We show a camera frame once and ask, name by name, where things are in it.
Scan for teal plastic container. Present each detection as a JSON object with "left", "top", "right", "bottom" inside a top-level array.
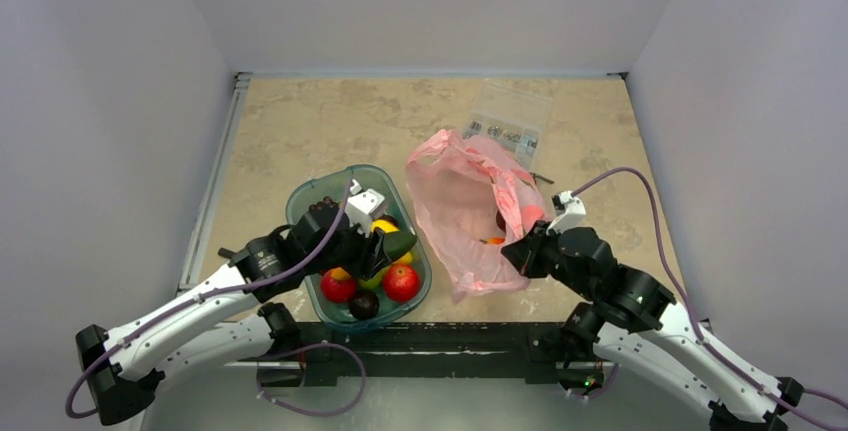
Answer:
[{"left": 285, "top": 164, "right": 432, "bottom": 334}]

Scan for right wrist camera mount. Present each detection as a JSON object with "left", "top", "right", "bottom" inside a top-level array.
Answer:
[{"left": 547, "top": 191, "right": 587, "bottom": 234}]

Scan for orange yellow mango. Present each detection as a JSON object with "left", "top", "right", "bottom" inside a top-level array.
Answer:
[{"left": 327, "top": 267, "right": 352, "bottom": 281}]

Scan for yellow fake lemon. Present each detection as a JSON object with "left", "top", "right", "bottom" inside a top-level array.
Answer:
[{"left": 371, "top": 218, "right": 400, "bottom": 234}]

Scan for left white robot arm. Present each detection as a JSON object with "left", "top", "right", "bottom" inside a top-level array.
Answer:
[{"left": 64, "top": 198, "right": 418, "bottom": 426}]

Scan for metal pump nozzle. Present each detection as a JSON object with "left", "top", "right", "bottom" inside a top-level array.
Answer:
[{"left": 530, "top": 172, "right": 555, "bottom": 185}]

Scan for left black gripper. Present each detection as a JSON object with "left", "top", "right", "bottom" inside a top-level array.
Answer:
[{"left": 305, "top": 213, "right": 389, "bottom": 279}]

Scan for green fake pear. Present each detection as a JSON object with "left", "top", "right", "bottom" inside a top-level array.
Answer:
[{"left": 358, "top": 268, "right": 389, "bottom": 290}]

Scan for green fake avocado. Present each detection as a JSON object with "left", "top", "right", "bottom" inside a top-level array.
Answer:
[{"left": 383, "top": 231, "right": 418, "bottom": 265}]

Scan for red apple right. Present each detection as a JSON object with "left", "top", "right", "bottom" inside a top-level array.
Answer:
[{"left": 382, "top": 264, "right": 420, "bottom": 303}]

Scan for clear screw organizer box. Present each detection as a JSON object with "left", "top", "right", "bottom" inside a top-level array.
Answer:
[{"left": 462, "top": 80, "right": 552, "bottom": 170}]

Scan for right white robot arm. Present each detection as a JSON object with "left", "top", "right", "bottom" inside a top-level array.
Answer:
[{"left": 501, "top": 221, "right": 804, "bottom": 430}]

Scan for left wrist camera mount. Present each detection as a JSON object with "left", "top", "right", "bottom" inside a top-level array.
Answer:
[{"left": 345, "top": 179, "right": 387, "bottom": 236}]

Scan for red apple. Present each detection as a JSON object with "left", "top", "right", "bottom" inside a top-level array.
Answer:
[
  {"left": 320, "top": 271, "right": 358, "bottom": 304},
  {"left": 382, "top": 264, "right": 420, "bottom": 303}
]

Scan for pink plastic bag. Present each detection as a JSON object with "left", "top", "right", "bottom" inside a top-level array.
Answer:
[{"left": 405, "top": 129, "right": 550, "bottom": 303}]

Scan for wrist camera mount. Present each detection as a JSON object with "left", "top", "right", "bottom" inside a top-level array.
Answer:
[
  {"left": 547, "top": 191, "right": 587, "bottom": 234},
  {"left": 345, "top": 179, "right": 387, "bottom": 236}
]

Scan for dark plum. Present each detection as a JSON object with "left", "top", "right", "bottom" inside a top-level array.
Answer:
[{"left": 347, "top": 289, "right": 380, "bottom": 321}]

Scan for small hammer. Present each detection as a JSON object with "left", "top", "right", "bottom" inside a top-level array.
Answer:
[{"left": 217, "top": 247, "right": 236, "bottom": 260}]

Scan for red apple left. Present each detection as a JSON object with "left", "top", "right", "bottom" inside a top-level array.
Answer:
[{"left": 320, "top": 271, "right": 358, "bottom": 304}]

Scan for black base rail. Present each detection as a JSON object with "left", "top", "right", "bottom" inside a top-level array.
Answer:
[{"left": 256, "top": 322, "right": 618, "bottom": 393}]

